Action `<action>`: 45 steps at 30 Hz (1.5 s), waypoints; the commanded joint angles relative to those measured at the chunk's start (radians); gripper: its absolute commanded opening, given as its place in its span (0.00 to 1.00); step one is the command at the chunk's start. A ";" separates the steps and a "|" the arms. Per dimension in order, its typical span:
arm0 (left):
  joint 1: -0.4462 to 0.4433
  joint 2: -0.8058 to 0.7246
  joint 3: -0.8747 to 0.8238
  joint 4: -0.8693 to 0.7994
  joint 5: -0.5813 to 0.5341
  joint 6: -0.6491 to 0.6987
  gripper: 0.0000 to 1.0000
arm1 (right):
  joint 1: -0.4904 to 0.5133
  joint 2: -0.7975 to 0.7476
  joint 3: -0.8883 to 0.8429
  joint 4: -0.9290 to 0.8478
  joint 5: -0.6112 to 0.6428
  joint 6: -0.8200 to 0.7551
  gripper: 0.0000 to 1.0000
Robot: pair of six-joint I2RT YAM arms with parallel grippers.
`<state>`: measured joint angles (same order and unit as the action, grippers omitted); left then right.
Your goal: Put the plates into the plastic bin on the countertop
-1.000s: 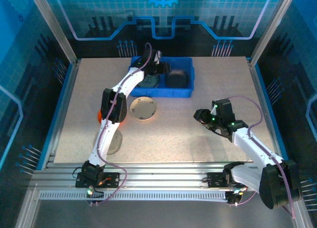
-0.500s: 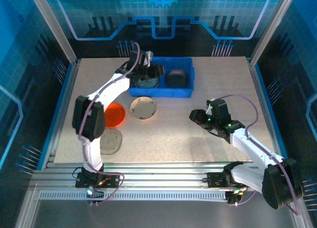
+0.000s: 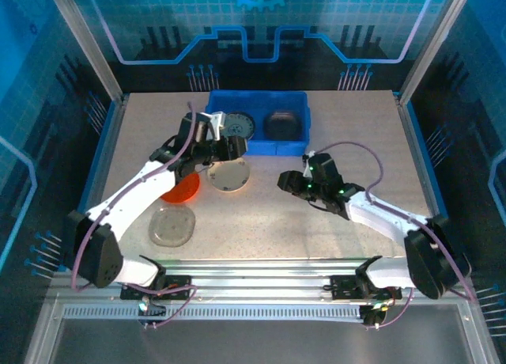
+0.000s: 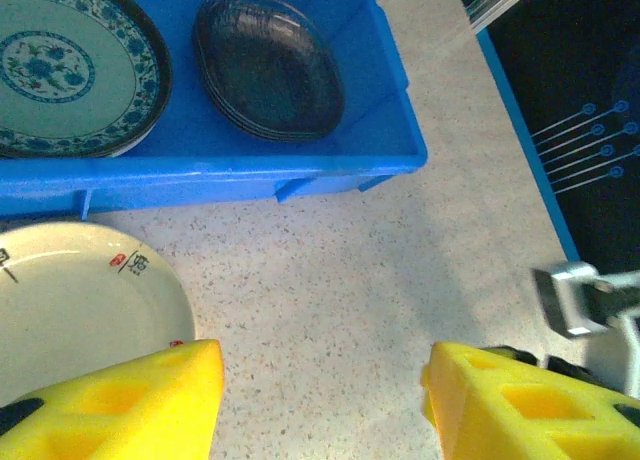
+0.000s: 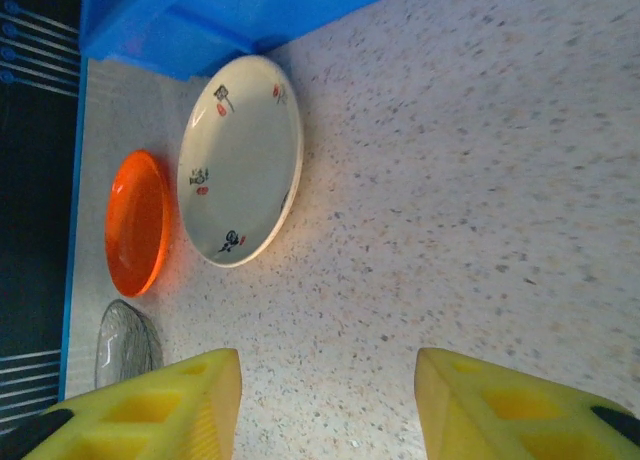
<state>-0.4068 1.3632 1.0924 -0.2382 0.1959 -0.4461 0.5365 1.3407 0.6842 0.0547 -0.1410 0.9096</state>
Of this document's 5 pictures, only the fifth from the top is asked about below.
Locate clear glass plate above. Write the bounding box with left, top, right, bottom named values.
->
left=93, top=299, right=166, bottom=391

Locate orange translucent round plate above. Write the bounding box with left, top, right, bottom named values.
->
left=103, top=148, right=174, bottom=299

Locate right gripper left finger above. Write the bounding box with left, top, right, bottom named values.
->
left=0, top=348, right=244, bottom=460

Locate blue plastic bin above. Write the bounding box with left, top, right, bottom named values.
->
left=78, top=0, right=431, bottom=81

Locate white plate with small prints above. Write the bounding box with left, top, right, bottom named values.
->
left=177, top=54, right=305, bottom=269

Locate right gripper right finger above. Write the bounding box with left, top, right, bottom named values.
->
left=414, top=347, right=640, bottom=460

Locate blue table edge trim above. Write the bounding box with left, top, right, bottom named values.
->
left=57, top=59, right=90, bottom=404

